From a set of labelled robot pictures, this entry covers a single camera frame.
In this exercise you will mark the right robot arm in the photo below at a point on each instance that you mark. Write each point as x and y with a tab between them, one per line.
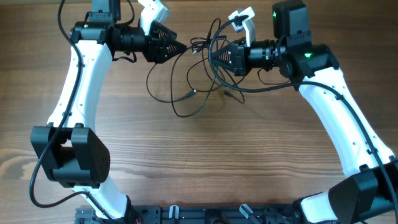
370	167

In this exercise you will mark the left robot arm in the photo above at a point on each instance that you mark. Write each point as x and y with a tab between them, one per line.
67	147

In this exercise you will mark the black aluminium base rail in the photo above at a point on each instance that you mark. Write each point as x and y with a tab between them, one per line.
278	214

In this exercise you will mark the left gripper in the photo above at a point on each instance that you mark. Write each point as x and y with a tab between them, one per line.
160	56

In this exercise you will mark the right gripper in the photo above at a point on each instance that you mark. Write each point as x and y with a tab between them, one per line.
241	58

